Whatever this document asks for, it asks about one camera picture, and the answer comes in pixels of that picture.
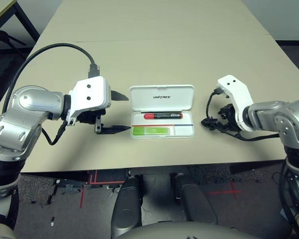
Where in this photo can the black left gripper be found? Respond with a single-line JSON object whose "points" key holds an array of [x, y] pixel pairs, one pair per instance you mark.
{"points": [[88, 117]]}

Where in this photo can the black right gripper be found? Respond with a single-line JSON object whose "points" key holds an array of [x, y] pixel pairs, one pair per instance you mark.
{"points": [[228, 117]]}

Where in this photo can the green highlighter pen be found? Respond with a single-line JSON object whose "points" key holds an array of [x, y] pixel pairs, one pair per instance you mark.
{"points": [[149, 131]]}

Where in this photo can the black marker with red cap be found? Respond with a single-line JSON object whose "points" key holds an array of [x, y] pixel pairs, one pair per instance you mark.
{"points": [[164, 115]]}

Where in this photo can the white plastic pencil case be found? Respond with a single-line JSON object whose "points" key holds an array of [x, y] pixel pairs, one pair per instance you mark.
{"points": [[162, 99]]}

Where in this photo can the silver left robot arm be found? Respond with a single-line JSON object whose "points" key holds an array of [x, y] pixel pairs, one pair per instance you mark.
{"points": [[27, 107]]}

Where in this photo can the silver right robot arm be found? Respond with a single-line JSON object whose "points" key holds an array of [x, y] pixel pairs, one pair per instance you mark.
{"points": [[276, 114]]}

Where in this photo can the grey robot right leg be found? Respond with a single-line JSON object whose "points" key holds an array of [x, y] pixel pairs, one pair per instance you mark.
{"points": [[194, 201]]}

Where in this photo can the grey robot leg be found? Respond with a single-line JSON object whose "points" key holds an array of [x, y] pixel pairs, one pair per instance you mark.
{"points": [[127, 206], [194, 201]]}

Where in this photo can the grey robot left leg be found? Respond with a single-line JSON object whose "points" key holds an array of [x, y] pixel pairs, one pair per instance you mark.
{"points": [[127, 206]]}

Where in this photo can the grey robot torso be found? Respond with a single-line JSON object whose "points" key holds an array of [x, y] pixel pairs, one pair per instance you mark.
{"points": [[189, 232]]}

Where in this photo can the black tripod stand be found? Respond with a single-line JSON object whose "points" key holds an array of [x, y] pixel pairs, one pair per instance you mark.
{"points": [[5, 37]]}

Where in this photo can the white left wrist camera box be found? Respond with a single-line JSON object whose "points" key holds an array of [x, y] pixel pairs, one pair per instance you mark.
{"points": [[92, 92]]}

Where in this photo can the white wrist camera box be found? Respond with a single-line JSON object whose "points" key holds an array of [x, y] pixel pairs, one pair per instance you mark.
{"points": [[92, 92], [239, 94]]}

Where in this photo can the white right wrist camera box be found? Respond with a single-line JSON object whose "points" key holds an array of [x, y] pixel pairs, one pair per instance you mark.
{"points": [[239, 94]]}

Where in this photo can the side table with black frame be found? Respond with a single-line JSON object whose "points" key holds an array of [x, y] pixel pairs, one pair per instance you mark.
{"points": [[5, 12]]}

